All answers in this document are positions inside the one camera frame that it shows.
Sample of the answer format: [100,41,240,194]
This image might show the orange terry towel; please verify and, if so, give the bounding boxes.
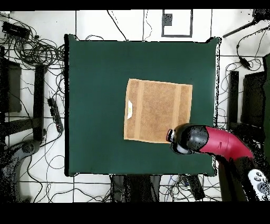
[123,78,193,144]

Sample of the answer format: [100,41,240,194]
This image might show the black power strip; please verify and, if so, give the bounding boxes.
[46,97,64,133]
[186,174,206,201]

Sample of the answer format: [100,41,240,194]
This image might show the dark green tablecloth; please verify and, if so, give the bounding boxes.
[64,33,222,177]

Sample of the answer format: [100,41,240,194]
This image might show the black stand bar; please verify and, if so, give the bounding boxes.
[32,63,46,142]
[226,70,239,129]

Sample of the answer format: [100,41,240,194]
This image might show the black equipment case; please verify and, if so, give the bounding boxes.
[0,59,22,114]
[241,71,267,127]

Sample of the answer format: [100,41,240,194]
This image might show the black power adapter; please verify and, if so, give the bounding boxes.
[238,56,252,71]

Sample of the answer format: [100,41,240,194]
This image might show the black tripod pole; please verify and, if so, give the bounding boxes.
[221,8,270,39]

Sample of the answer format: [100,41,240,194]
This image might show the black stand base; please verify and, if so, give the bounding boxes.
[0,139,42,202]

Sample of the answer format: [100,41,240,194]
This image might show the black electronics box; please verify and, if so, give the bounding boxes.
[1,21,32,40]

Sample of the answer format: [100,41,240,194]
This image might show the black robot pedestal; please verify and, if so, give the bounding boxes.
[110,174,162,202]

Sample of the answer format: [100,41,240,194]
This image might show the grey square floor frame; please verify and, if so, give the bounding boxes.
[161,9,193,38]

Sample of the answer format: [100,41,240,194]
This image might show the black cable bundle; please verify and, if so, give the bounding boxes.
[0,12,66,70]

